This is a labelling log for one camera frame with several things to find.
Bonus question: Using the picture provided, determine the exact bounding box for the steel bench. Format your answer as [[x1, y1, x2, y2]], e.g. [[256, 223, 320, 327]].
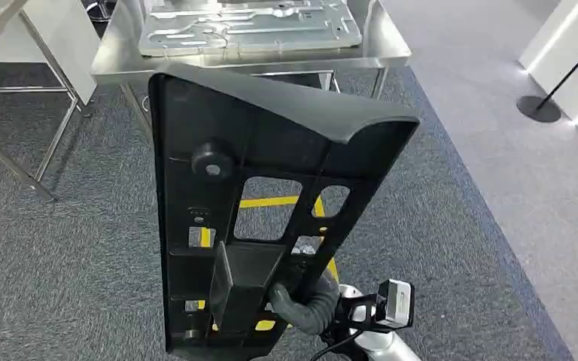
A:
[[90, 0, 412, 147]]

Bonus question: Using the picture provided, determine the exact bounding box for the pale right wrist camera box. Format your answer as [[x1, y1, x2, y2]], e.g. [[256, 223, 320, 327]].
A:
[[374, 278, 415, 331]]

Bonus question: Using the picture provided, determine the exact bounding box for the steel frame table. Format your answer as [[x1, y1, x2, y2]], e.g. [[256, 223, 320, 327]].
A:
[[0, 0, 102, 202]]

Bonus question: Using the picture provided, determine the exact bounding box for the black stanchion with round base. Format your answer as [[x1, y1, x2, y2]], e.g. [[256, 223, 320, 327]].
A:
[[516, 29, 578, 124]]

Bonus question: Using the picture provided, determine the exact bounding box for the black plastic panel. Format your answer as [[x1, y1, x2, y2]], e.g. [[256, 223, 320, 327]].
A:
[[148, 62, 421, 361]]

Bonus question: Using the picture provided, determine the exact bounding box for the grey metal parts tray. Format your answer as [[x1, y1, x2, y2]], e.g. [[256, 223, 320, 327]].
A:
[[138, 0, 364, 57]]

